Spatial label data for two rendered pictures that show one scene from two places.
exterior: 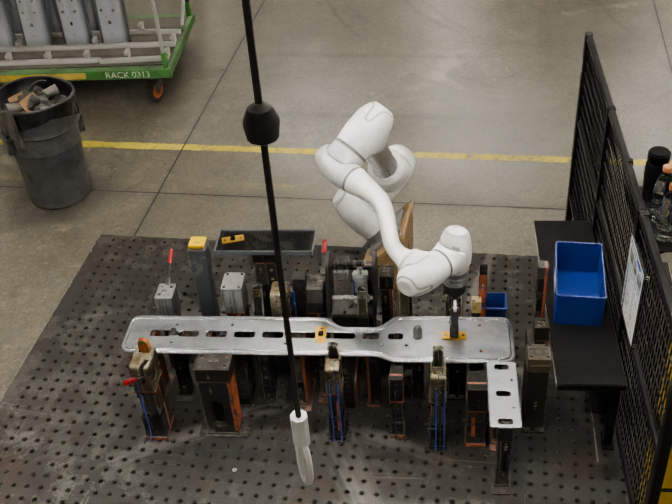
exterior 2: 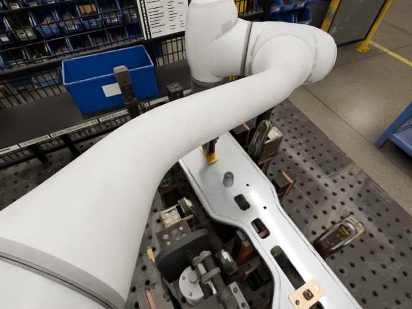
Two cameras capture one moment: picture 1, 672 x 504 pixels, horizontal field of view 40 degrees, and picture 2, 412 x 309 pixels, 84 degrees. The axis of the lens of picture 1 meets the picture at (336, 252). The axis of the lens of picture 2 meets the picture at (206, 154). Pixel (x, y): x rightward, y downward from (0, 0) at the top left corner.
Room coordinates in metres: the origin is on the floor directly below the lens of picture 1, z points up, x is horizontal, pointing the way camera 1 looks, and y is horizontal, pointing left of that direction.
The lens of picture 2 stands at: (2.64, -0.01, 1.60)
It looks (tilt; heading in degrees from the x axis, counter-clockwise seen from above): 52 degrees down; 234
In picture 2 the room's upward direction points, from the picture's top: straight up
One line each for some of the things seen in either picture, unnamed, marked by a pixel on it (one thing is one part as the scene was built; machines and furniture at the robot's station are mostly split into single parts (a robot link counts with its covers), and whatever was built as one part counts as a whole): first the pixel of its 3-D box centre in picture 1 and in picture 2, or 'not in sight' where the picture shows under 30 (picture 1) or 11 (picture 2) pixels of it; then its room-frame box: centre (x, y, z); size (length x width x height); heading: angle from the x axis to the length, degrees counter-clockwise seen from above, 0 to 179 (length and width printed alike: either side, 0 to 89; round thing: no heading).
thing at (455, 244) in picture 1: (453, 250); (216, 38); (2.34, -0.37, 1.39); 0.13 x 0.11 x 0.16; 131
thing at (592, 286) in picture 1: (578, 282); (113, 78); (2.47, -0.84, 1.09); 0.30 x 0.17 x 0.13; 167
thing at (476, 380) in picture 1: (476, 409); (237, 148); (2.16, -0.43, 0.84); 0.11 x 0.10 x 0.28; 172
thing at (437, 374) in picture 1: (437, 406); (260, 164); (2.15, -0.30, 0.87); 0.12 x 0.09 x 0.35; 172
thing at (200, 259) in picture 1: (206, 290); not in sight; (2.81, 0.52, 0.92); 0.08 x 0.08 x 0.44; 82
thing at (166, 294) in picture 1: (173, 326); not in sight; (2.66, 0.64, 0.88); 0.11 x 0.10 x 0.36; 172
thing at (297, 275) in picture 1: (303, 315); not in sight; (2.64, 0.14, 0.90); 0.05 x 0.05 x 0.40; 82
